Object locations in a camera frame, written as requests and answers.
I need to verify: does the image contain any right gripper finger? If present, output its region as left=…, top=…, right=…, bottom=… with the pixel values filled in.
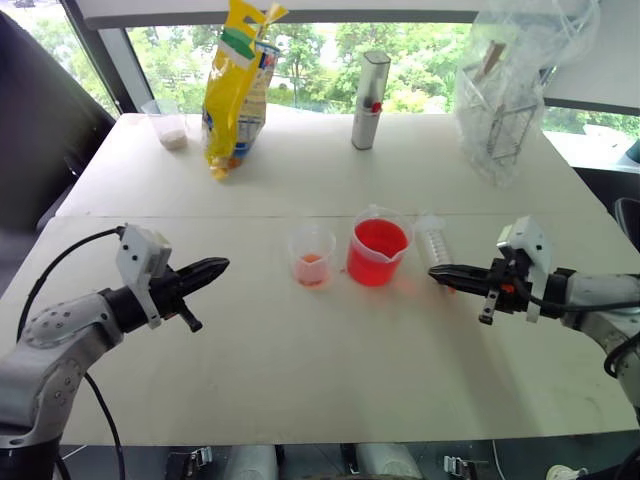
left=428, top=263, right=494, bottom=281
left=431, top=274, right=494, bottom=295

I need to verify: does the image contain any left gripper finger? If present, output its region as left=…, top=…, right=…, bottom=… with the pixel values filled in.
left=174, top=256, right=231, bottom=284
left=179, top=267, right=227, bottom=298

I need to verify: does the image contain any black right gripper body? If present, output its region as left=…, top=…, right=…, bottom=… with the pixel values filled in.
left=478, top=248, right=534, bottom=324

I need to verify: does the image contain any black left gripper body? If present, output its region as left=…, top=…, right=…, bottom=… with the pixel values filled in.
left=149, top=267, right=204, bottom=334

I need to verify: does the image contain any beaker with red liquid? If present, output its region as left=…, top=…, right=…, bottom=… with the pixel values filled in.
left=345, top=203, right=416, bottom=289

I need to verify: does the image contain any small clear measuring cup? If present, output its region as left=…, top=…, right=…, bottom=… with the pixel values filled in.
left=288, top=224, right=338, bottom=288

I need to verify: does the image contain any clear cup with white powder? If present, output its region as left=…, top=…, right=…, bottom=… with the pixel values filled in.
left=140, top=98, right=192, bottom=152

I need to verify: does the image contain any dark rounded chair back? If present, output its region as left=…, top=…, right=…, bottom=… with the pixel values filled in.
left=612, top=196, right=640, bottom=251

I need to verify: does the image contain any silver metal table clamp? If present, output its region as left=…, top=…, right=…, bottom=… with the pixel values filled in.
left=183, top=445, right=214, bottom=477
left=443, top=454, right=477, bottom=480

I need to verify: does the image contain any yellow snack bag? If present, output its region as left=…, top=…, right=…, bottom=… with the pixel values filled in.
left=201, top=0, right=290, bottom=184

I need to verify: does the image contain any clear crumpled plastic bag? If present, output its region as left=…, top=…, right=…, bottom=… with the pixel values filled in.
left=453, top=0, right=602, bottom=188

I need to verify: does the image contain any white rounded cylinder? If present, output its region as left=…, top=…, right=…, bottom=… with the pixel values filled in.
left=353, top=442, right=417, bottom=480
left=227, top=443, right=279, bottom=480

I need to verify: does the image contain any tall silver rectangular canister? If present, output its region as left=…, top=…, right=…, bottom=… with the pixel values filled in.
left=350, top=50, right=393, bottom=151

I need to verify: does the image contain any black office chair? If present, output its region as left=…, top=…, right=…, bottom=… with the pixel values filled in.
left=0, top=9, right=119, bottom=297

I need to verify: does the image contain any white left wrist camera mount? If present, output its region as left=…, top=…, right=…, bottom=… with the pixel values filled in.
left=115, top=223, right=173, bottom=330

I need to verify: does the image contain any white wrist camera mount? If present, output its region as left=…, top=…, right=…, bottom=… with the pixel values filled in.
left=495, top=215, right=554, bottom=323
left=115, top=223, right=173, bottom=330

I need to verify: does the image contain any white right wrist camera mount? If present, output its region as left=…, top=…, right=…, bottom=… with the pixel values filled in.
left=495, top=215, right=554, bottom=323

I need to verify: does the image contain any dark window frame post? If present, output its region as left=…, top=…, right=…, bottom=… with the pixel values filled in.
left=63, top=0, right=152, bottom=115

